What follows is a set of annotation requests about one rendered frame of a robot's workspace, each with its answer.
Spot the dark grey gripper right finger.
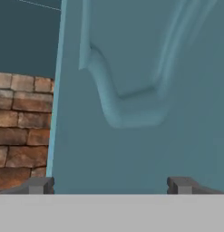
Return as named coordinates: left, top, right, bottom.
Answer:
left=166, top=176, right=224, bottom=195

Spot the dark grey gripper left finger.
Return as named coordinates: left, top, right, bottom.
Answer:
left=0, top=176, right=55, bottom=195

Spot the teal cabinet door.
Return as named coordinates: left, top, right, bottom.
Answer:
left=45, top=0, right=224, bottom=195

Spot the dark teal cabinet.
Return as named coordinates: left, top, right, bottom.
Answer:
left=0, top=0, right=63, bottom=80

